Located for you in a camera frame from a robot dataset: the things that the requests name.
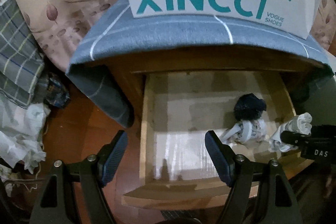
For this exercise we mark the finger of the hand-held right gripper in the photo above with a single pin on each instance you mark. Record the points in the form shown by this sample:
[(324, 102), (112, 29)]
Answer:
[(292, 137)]

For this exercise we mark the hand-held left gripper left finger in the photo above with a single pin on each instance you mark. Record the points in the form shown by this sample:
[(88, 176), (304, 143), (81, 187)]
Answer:
[(115, 153)]

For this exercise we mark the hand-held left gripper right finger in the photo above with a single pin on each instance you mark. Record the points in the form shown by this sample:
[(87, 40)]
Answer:
[(218, 155)]

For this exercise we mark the white underwear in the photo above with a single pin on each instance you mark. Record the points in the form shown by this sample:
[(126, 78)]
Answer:
[(300, 121)]

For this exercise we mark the wooden drawer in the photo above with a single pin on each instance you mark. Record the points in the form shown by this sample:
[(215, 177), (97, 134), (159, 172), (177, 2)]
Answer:
[(147, 195)]

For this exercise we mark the floral patterned underwear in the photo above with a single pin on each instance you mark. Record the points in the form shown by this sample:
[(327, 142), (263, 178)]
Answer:
[(246, 132)]

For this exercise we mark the white drawer liner paper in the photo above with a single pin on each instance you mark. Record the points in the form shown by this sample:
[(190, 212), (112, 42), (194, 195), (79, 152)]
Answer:
[(178, 119)]

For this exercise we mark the navy sock bundle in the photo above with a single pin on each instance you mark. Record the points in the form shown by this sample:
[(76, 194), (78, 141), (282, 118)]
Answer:
[(249, 107)]

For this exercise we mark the blue packet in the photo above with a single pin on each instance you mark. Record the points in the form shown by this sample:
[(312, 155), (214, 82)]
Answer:
[(56, 93)]

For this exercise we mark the wooden nightstand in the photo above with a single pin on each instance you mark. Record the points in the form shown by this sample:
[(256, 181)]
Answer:
[(123, 64)]

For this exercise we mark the white crumpled bedding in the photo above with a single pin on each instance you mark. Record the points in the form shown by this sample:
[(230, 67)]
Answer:
[(21, 140)]

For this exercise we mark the blue checked cloth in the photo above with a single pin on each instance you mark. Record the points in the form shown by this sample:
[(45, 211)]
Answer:
[(157, 35)]

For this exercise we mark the grey plaid pillow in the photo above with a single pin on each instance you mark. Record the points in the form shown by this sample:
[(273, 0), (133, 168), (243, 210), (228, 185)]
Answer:
[(15, 56)]

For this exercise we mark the leaf-print bed sheet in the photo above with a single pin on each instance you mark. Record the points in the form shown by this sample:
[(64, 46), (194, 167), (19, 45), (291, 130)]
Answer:
[(65, 9)]

